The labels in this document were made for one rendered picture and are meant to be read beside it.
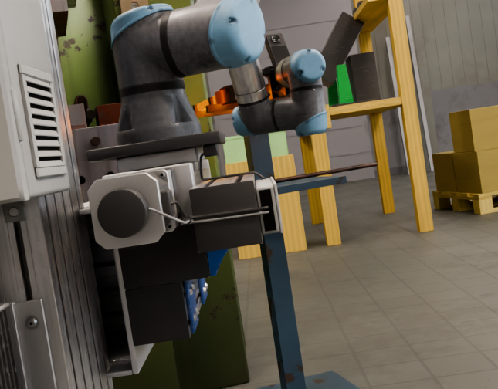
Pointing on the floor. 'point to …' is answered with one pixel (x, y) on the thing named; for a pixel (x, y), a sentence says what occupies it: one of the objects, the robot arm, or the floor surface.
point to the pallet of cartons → (474, 162)
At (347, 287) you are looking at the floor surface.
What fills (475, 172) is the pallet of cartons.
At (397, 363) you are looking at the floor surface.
